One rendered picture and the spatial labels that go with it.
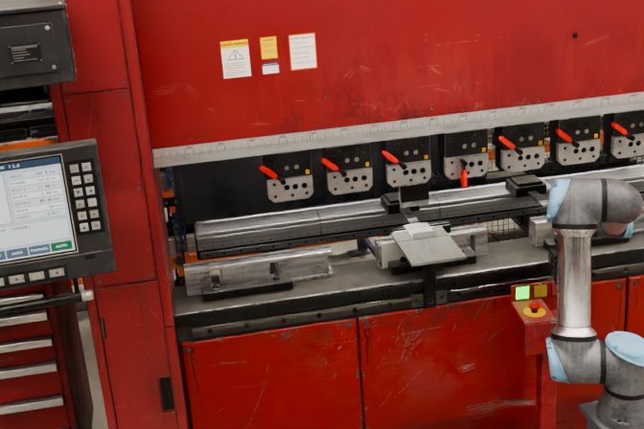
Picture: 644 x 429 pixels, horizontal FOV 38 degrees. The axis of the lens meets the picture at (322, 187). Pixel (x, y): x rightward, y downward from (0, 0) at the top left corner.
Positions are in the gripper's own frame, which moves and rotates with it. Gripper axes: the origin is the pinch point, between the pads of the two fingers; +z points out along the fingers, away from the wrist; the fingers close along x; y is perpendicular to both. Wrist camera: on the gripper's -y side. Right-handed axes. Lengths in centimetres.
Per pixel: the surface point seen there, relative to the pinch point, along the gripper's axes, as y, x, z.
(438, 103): 32, 34, -58
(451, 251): 8.8, 35.2, -15.4
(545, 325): -6.2, 8.1, 6.7
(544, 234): 31.2, -3.4, -5.2
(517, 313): 2.6, 14.9, 7.2
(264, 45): 30, 89, -83
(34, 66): -26, 146, -100
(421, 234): 21, 43, -16
